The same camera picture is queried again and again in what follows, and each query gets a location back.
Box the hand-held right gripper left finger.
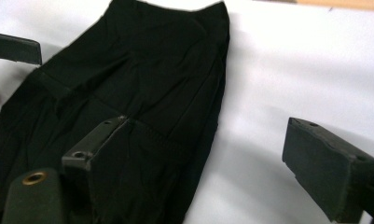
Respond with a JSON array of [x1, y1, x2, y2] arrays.
[[61, 115, 131, 218]]

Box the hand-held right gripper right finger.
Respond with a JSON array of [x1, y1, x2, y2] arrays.
[[281, 117, 374, 224]]

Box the black pants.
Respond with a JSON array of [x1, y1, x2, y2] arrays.
[[0, 0, 231, 224]]

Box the white table board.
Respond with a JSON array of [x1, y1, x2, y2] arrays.
[[0, 0, 374, 224]]

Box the wooden table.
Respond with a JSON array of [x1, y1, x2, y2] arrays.
[[295, 0, 374, 13]]

